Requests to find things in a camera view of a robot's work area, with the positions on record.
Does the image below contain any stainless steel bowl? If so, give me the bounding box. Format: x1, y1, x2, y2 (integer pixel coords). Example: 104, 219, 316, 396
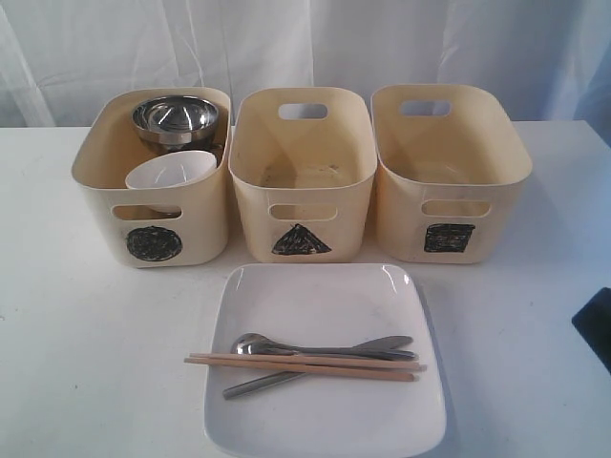
132, 95, 221, 148

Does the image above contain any white square plate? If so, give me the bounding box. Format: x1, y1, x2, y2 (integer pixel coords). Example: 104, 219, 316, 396
204, 263, 447, 457

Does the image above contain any white backdrop curtain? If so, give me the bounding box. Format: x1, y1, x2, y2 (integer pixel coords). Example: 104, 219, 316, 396
1, 1, 610, 135

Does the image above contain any white plastic bowl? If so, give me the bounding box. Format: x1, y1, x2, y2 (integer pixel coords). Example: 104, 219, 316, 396
125, 150, 226, 219

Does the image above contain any stainless steel knife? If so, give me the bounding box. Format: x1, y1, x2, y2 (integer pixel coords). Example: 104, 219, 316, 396
222, 333, 416, 400

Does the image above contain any cream bin with square mark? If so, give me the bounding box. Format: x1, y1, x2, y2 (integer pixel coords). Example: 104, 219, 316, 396
370, 84, 533, 264

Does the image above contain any stainless steel spoon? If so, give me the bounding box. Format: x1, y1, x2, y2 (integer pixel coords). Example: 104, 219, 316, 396
231, 333, 418, 361

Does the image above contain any cream bin with triangle mark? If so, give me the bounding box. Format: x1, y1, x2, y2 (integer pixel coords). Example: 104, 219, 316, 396
228, 87, 377, 263

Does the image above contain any cream bin with circle mark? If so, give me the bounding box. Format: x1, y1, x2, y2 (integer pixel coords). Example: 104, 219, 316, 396
72, 87, 232, 268

